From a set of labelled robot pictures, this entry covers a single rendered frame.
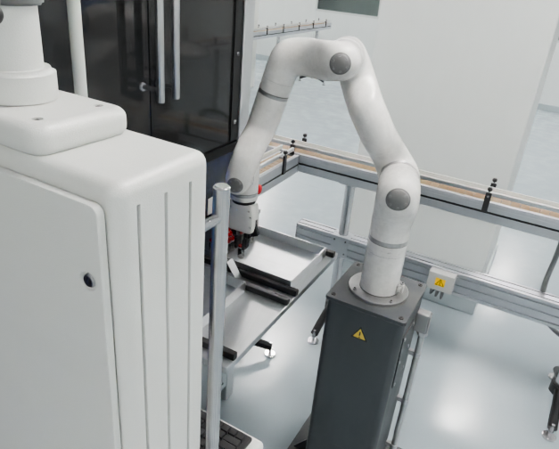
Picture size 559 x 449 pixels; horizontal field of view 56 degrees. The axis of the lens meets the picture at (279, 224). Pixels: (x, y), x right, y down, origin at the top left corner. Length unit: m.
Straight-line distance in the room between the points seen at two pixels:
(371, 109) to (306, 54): 0.22
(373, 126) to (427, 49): 1.53
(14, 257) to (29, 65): 0.24
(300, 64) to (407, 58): 1.58
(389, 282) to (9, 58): 1.23
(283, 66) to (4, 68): 0.88
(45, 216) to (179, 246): 0.16
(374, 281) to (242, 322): 0.44
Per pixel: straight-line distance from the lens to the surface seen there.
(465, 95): 2.95
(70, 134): 0.68
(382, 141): 1.49
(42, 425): 0.93
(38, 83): 0.74
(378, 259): 1.61
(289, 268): 1.72
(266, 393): 2.54
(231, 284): 1.61
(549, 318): 2.64
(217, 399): 0.98
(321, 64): 1.40
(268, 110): 1.51
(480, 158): 3.00
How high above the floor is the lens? 1.77
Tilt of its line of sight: 26 degrees down
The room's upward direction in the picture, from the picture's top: 5 degrees clockwise
